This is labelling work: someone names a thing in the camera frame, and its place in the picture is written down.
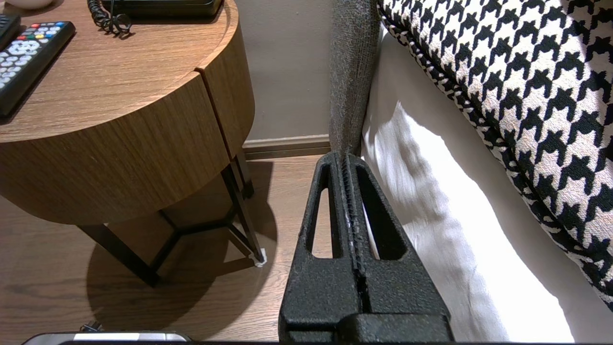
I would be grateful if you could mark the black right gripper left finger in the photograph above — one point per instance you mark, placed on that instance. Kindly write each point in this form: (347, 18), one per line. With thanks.
(316, 287)

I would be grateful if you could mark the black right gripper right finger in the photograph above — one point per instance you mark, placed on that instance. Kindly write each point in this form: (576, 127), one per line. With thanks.
(397, 287)

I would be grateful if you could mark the black remote with diamond pad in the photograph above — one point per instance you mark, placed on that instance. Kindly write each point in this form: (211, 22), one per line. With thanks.
(7, 28)

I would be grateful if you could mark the white bedding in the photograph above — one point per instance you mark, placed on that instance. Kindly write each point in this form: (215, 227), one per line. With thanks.
(455, 215)

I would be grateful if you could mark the grey brown baseboard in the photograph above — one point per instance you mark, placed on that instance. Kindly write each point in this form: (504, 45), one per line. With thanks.
(287, 146)

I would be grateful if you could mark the grey fabric headboard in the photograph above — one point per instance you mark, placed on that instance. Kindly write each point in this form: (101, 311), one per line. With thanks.
(352, 72)

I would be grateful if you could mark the black white houndstooth pillow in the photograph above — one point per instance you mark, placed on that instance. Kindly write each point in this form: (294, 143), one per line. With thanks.
(527, 96)

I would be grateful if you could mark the round wooden side table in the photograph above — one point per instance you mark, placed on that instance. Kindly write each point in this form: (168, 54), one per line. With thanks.
(143, 72)

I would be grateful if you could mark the black and white desk telephone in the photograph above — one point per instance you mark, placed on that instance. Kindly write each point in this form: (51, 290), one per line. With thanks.
(163, 7)

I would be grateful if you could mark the white round bowl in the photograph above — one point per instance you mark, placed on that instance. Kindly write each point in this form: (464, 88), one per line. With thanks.
(28, 4)

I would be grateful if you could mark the black metal table leg frame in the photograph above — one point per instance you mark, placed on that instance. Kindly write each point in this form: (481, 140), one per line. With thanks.
(239, 206)

